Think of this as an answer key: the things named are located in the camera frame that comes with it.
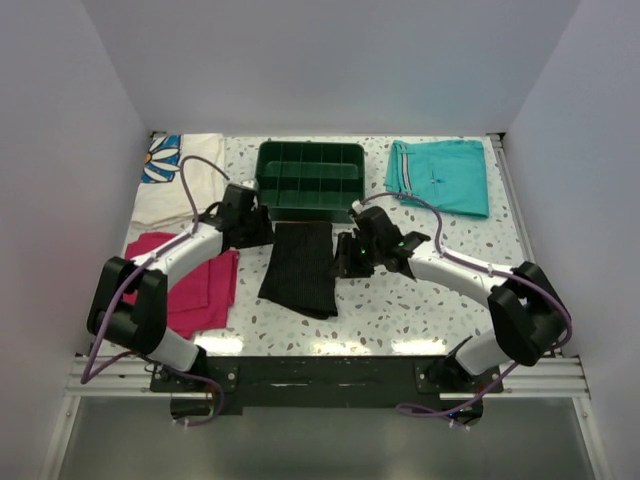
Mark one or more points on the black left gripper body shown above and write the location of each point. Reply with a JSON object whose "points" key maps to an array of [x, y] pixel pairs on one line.
{"points": [[256, 228]]}

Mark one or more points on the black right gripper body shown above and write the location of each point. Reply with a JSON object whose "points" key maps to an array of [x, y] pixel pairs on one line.
{"points": [[356, 258]]}

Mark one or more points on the black striped underwear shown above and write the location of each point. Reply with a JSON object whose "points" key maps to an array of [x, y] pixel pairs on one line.
{"points": [[298, 274]]}

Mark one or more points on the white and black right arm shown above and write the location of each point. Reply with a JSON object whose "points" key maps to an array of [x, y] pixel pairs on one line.
{"points": [[528, 319]]}

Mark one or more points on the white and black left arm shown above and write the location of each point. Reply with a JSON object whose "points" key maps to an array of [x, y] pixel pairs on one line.
{"points": [[130, 304]]}

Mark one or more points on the green plastic divided tray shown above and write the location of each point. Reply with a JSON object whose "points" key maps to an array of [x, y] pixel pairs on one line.
{"points": [[310, 181]]}

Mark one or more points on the cream daisy print shirt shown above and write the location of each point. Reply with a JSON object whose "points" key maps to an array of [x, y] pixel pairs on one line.
{"points": [[180, 172]]}

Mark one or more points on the folded pink cloth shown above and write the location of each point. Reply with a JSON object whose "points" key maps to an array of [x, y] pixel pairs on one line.
{"points": [[201, 300]]}

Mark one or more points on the folded teal shorts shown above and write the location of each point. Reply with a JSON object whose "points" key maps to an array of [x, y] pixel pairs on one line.
{"points": [[450, 175]]}

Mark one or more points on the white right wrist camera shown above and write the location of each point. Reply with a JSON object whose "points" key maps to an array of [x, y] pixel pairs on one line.
{"points": [[357, 207]]}

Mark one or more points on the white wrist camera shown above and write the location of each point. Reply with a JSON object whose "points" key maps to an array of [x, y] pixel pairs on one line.
{"points": [[250, 184], [357, 207]]}

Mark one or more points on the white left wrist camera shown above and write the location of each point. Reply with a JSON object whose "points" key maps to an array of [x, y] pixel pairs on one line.
{"points": [[250, 184]]}

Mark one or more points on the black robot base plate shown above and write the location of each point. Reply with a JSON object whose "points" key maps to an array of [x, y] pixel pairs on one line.
{"points": [[336, 381]]}

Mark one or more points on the aluminium frame rail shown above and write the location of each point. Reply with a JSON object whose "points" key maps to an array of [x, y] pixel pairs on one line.
{"points": [[127, 378]]}

